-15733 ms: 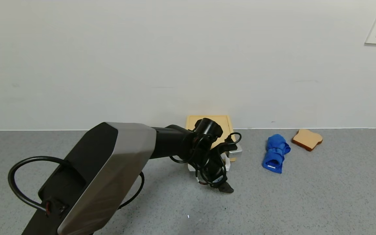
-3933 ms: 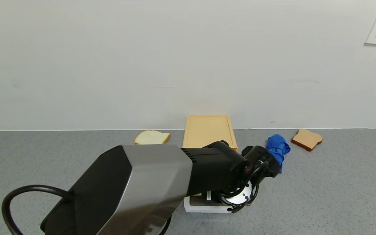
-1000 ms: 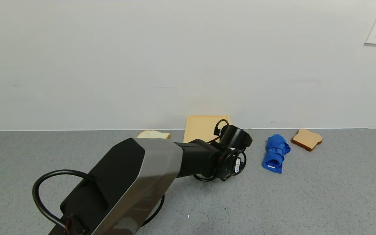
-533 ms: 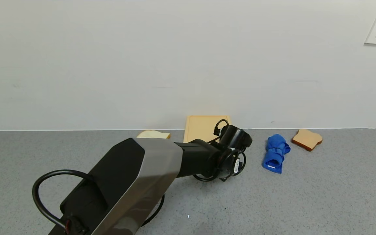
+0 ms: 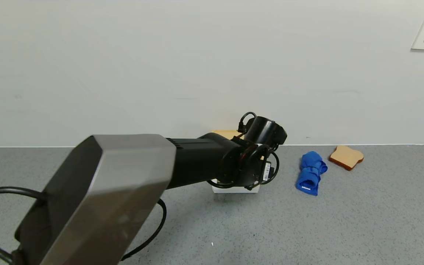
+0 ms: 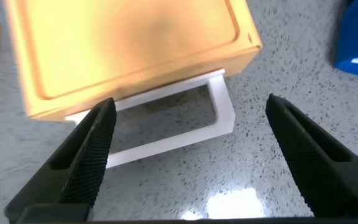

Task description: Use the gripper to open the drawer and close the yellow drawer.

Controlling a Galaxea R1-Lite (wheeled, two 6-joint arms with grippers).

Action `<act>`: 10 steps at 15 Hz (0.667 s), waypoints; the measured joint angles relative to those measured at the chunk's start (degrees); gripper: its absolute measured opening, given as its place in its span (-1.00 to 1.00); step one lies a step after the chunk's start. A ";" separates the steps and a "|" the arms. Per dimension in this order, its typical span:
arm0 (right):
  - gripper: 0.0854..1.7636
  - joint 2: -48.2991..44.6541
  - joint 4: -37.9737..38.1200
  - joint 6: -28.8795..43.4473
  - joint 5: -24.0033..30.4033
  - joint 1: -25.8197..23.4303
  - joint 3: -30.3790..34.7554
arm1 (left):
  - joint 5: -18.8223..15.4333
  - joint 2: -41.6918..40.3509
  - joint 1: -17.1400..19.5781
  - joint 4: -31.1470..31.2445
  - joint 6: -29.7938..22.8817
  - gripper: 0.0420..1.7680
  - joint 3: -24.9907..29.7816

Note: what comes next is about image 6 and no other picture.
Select yellow drawer cabinet housing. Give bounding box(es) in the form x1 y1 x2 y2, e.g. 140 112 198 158
3 0 263 121

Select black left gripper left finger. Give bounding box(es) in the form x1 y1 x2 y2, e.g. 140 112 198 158
4 96 117 223

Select yellow drawer with white handle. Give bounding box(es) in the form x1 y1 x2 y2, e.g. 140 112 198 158
26 46 263 169

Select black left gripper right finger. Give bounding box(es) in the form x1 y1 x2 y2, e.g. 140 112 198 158
265 93 358 218

